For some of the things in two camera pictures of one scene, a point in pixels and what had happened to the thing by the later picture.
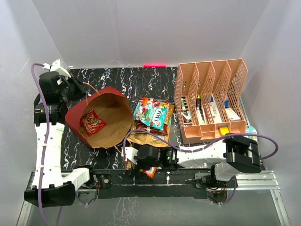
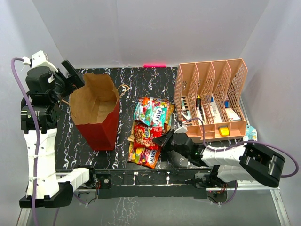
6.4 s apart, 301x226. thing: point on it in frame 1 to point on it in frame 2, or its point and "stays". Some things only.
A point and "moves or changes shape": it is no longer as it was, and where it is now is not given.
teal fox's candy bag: (152, 112) stays
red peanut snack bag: (91, 123) to (143, 136)
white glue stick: (183, 105) stays
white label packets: (215, 113) stays
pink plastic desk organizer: (208, 98) stays
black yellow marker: (198, 101) stays
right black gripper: (139, 165) to (163, 139)
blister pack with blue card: (250, 129) stays
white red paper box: (232, 115) stays
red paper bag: (103, 118) moves or changes shape
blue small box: (227, 104) stays
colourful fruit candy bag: (150, 172) moves or changes shape
